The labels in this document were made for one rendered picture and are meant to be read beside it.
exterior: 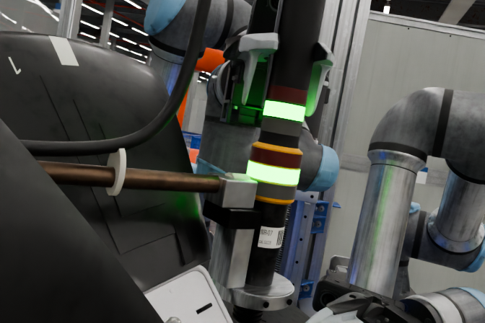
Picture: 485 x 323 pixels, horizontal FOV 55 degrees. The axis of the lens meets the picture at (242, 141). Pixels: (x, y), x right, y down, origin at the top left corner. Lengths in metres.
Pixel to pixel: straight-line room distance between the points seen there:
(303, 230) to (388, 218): 0.48
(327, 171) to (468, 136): 0.23
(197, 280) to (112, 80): 0.19
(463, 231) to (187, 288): 0.78
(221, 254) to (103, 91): 0.17
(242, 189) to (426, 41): 2.06
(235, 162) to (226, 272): 0.28
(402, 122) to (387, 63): 1.51
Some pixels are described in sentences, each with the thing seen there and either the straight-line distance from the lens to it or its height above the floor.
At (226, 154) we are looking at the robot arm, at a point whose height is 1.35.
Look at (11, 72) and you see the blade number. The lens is 0.39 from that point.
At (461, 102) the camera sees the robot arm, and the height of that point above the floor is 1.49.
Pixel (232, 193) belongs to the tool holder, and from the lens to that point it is 0.35.
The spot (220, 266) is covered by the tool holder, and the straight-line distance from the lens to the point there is 0.38.
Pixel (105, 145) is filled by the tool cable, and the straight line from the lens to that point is 0.31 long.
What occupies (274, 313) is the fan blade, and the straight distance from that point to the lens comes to 0.58.
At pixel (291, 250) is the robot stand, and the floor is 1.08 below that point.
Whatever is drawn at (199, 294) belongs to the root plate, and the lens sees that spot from 0.37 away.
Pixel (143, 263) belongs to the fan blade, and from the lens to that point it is 0.35.
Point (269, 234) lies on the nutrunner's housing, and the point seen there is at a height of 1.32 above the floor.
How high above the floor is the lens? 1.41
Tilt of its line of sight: 3 degrees down
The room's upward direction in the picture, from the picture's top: 10 degrees clockwise
